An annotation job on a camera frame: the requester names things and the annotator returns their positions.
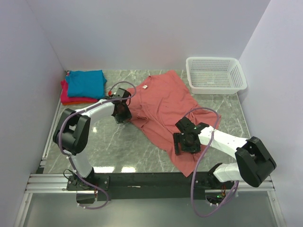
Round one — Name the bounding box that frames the salmon pink t shirt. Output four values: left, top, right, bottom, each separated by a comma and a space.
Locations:
128, 70, 221, 177

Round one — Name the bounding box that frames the purple cable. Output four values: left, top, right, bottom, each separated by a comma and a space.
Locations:
190, 107, 239, 218
58, 81, 137, 210

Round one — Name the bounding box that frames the white plastic basket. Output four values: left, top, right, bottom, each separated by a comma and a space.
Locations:
186, 57, 247, 95

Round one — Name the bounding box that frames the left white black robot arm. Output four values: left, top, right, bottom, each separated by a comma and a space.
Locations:
53, 99, 132, 190

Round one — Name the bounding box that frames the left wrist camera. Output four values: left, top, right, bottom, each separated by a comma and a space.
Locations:
108, 88, 131, 100

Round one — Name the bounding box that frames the black base beam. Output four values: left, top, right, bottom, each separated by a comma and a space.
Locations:
66, 172, 233, 201

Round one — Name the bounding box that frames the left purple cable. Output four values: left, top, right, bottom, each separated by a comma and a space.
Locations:
58, 81, 137, 210

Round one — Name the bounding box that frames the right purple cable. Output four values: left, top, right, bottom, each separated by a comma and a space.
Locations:
190, 107, 239, 218

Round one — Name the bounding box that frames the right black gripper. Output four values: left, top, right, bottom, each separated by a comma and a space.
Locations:
173, 132, 201, 155

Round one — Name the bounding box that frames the aluminium rail frame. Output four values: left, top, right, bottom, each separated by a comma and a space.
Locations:
25, 174, 275, 193

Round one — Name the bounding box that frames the folded blue t shirt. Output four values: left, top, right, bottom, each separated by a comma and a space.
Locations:
65, 70, 107, 99

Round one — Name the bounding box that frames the folded orange t shirt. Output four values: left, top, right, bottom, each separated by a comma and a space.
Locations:
62, 102, 92, 105

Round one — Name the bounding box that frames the folded magenta t shirt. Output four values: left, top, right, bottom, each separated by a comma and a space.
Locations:
60, 80, 98, 103

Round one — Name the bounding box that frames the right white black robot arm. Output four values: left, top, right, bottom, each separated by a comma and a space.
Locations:
173, 118, 276, 189

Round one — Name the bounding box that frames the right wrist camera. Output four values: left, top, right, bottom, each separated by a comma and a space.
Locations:
175, 117, 196, 133

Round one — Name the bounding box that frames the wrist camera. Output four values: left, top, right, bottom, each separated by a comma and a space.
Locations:
175, 117, 196, 133
108, 88, 131, 100

